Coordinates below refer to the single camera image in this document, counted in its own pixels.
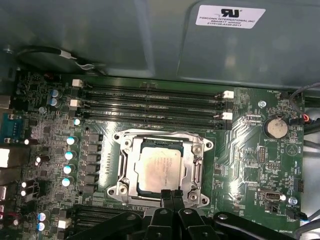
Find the white board connector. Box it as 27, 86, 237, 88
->
57, 216, 73, 230

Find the metal socket cover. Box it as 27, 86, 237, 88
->
121, 131, 205, 201

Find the round coin battery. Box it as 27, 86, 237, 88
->
264, 117, 288, 138

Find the silver CPU chip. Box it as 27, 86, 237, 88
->
132, 139, 191, 198

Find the white case label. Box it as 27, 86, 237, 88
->
194, 4, 266, 29

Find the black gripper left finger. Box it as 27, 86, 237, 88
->
66, 189, 176, 240

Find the blue rear port connector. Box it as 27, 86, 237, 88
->
0, 112, 26, 145

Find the internal USB port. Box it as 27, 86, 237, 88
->
258, 187, 285, 204

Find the green motherboard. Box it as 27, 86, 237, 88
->
0, 71, 311, 240

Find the black open PC case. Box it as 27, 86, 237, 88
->
0, 0, 320, 240

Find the black RAM slot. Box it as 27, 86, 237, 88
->
71, 79, 235, 100
69, 93, 226, 109
74, 204, 151, 215
79, 112, 232, 130
74, 213, 146, 226
79, 103, 235, 121

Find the black fan wire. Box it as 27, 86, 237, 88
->
291, 83, 320, 113

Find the black looped wire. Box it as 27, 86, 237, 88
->
15, 45, 108, 76

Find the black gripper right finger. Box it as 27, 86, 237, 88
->
172, 189, 299, 240

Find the CPU socket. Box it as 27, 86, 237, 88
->
106, 129, 215, 209

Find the wire locking lever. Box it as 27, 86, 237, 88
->
194, 147, 204, 185
118, 147, 127, 184

